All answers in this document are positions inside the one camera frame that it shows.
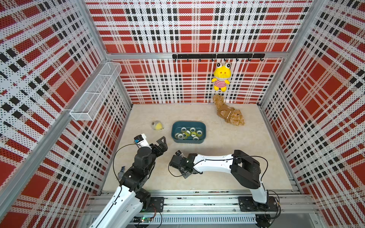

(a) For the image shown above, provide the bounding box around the teal plastic storage box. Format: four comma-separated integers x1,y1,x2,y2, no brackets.
171,121,207,144

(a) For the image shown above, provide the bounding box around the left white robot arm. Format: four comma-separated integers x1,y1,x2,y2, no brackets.
90,134,168,228

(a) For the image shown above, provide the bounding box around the black hook rail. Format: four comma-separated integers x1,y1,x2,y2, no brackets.
172,53,265,60

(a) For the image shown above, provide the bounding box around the small yellow grey ball toy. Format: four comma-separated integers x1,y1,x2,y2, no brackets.
151,121,163,130

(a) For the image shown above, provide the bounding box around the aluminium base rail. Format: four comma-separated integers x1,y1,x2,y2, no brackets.
85,189,320,226

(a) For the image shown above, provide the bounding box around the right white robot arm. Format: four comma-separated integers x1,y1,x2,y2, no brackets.
168,150,269,204

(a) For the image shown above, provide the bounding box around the brown teddy bear plush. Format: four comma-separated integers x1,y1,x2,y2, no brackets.
213,95,245,126

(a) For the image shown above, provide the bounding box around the yellow tape roll nine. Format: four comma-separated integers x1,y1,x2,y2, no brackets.
196,130,203,137

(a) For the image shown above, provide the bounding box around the yellow frog plush toy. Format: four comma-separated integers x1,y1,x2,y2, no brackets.
212,62,232,92

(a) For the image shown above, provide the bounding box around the white wire mesh basket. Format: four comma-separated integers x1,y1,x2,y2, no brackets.
70,62,121,121

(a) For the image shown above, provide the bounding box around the green circuit board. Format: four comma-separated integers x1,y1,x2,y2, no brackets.
133,217,152,224

